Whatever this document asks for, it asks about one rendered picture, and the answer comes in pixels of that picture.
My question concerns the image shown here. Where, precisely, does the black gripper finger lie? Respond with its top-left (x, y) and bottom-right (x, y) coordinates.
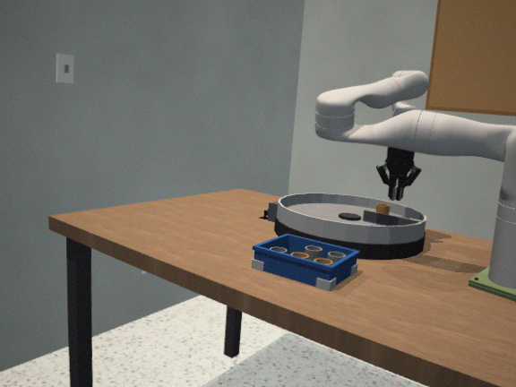
top-left (395, 164), bottom-right (421, 201)
top-left (376, 162), bottom-right (400, 201)

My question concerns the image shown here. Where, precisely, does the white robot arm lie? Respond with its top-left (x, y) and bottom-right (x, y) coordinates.
top-left (315, 71), bottom-right (516, 289)

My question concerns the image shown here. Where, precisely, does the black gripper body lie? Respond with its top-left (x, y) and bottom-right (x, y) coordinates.
top-left (384, 147), bottom-right (415, 176)

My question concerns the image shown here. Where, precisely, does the bronze bushing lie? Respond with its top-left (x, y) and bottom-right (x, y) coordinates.
top-left (314, 258), bottom-right (333, 265)
top-left (291, 253), bottom-right (309, 260)
top-left (376, 203), bottom-right (390, 215)

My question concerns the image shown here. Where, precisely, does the white metal sleeve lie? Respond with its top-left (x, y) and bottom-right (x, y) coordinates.
top-left (270, 247), bottom-right (288, 254)
top-left (305, 245), bottom-right (323, 261)
top-left (327, 252), bottom-right (346, 263)

